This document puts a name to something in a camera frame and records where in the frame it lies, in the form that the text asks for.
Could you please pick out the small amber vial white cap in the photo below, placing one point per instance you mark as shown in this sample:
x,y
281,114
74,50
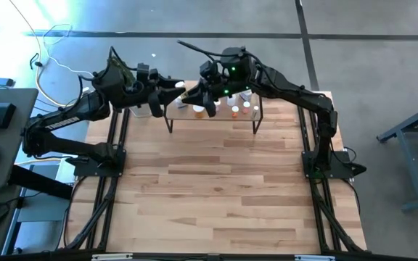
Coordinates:
x,y
180,85

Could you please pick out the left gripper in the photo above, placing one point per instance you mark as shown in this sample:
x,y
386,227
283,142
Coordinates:
x,y
154,94

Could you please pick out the small plain white bottle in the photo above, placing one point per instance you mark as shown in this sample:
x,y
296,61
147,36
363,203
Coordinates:
x,y
231,100

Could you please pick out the grey desk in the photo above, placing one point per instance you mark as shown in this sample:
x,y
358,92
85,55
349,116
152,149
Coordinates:
x,y
9,145

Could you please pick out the small pink vial white cap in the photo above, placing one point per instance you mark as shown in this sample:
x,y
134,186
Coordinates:
x,y
217,106

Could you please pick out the small pale vial white cap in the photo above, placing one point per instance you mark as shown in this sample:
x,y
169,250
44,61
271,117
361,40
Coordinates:
x,y
255,109

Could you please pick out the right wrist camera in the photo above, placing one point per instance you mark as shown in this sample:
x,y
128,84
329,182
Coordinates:
x,y
208,69

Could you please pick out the white hexagonal plant pot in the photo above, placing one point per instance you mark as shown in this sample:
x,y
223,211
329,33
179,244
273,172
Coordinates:
x,y
141,111

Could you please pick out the white bottle blue label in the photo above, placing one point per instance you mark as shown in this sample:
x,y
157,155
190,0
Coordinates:
x,y
180,104

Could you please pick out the green cactus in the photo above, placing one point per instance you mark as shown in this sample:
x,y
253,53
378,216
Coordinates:
x,y
122,67

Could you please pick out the large amber bottle white cap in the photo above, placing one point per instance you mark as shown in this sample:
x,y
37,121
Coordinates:
x,y
198,111

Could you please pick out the wooden shelf black legs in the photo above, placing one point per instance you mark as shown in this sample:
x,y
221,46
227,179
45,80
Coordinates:
x,y
224,114

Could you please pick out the small salmon vial white cap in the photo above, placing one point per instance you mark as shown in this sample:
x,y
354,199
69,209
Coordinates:
x,y
246,106

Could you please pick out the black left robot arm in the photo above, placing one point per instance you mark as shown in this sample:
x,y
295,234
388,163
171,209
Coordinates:
x,y
67,119

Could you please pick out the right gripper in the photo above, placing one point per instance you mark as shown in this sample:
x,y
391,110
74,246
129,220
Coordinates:
x,y
216,88

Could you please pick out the grey metal stand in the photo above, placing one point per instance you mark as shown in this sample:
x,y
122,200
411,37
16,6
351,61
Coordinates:
x,y
408,159

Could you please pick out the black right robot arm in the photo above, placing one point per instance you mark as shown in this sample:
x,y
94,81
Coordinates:
x,y
296,95

